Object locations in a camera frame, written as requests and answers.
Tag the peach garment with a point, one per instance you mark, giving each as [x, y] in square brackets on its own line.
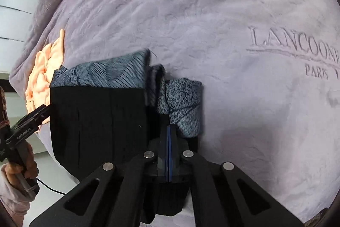
[45, 67]

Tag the black pants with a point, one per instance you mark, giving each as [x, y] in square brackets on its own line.
[93, 123]

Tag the person's left forearm pink sleeve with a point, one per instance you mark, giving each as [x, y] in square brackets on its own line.
[12, 197]

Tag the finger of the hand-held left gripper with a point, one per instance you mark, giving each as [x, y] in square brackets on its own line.
[37, 113]
[44, 118]

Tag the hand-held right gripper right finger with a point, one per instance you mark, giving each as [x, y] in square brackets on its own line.
[176, 163]

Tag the person's left hand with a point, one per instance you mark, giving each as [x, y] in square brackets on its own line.
[30, 163]

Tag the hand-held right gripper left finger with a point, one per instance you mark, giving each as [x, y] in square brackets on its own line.
[162, 163]

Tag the lilac plush blanket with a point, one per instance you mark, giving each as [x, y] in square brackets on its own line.
[239, 110]

